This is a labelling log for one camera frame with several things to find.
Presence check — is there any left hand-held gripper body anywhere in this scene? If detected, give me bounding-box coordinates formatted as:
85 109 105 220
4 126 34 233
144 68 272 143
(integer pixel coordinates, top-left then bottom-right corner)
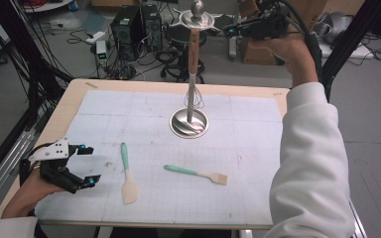
28 138 80 195

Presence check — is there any white long power strip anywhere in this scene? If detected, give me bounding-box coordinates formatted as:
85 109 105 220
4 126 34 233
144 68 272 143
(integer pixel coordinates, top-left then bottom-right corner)
228 35 239 61

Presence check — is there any tangle of black floor cables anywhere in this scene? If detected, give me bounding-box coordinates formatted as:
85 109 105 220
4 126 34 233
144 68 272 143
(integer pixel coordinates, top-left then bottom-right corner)
67 28 167 80

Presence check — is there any small device with green light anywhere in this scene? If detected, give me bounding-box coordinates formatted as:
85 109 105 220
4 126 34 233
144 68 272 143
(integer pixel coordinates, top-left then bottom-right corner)
95 40 109 66

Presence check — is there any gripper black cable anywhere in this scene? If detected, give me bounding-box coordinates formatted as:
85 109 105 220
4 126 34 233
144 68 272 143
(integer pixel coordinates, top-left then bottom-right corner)
19 143 53 186
277 0 324 83

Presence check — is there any plain cardboard box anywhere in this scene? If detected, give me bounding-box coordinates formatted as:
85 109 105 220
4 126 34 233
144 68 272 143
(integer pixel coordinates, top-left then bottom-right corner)
321 0 366 18

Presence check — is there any teal and cream silicone spatula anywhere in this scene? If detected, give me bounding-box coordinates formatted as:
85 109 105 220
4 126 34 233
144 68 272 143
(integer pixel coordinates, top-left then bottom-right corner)
120 142 139 206

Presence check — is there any person's left hand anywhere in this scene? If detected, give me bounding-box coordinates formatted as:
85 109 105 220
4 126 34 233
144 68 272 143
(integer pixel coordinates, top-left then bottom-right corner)
0 169 65 220

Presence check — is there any white flat sheet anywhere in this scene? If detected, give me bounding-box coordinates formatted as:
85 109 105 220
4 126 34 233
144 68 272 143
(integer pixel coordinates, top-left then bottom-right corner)
320 34 376 60

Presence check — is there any round white table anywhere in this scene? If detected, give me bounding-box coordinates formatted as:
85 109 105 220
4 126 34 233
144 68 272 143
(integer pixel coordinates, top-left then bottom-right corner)
23 0 73 14

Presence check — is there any wire whisk with wooden handle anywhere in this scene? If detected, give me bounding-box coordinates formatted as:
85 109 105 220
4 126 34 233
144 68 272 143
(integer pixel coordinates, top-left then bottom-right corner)
183 28 206 111

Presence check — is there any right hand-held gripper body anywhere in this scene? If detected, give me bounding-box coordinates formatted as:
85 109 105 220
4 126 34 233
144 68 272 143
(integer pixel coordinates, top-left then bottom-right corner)
239 0 293 42

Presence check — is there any black frame post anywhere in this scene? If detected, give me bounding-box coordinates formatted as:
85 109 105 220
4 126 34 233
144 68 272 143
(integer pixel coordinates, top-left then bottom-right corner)
0 0 73 189
320 0 381 102

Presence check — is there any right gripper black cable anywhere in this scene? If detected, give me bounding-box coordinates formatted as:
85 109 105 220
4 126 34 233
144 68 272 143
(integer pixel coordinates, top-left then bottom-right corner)
277 0 324 83

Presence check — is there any person's right hand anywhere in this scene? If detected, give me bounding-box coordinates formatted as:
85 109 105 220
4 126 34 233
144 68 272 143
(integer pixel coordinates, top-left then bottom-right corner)
248 31 319 89

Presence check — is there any plain black computer tower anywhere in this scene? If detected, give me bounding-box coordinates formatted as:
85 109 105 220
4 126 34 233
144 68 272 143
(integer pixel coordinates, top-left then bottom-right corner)
140 3 164 54

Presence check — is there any aluminium rail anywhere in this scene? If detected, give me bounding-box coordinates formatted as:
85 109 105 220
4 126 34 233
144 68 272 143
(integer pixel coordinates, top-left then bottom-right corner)
348 201 368 238
0 130 36 217

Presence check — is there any large printed cardboard box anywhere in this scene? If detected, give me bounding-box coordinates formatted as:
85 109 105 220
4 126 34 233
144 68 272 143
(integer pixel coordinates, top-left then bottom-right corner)
238 0 328 66

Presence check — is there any teal and cream basting brush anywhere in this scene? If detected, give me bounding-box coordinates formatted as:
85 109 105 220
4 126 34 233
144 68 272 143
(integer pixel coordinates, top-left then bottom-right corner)
163 164 228 186

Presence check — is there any grey cloth bundle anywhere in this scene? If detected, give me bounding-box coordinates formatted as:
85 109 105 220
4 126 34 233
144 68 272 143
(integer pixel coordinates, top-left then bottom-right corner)
314 11 355 38

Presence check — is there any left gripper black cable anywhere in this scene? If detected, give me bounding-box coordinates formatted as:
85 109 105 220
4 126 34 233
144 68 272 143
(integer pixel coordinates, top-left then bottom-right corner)
19 143 53 186

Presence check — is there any steel utensil stand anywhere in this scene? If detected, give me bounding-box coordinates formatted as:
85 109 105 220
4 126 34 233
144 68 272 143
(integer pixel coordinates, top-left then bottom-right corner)
169 0 224 139

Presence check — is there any black computer tower green label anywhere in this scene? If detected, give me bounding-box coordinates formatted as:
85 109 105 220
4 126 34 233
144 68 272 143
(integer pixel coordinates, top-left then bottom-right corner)
110 5 144 62

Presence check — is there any small cardboard box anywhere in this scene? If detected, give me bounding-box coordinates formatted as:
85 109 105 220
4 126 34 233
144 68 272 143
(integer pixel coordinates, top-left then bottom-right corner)
90 0 143 8

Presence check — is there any white grid mat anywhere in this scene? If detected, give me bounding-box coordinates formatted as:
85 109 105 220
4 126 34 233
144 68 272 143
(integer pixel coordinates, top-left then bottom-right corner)
34 89 284 224

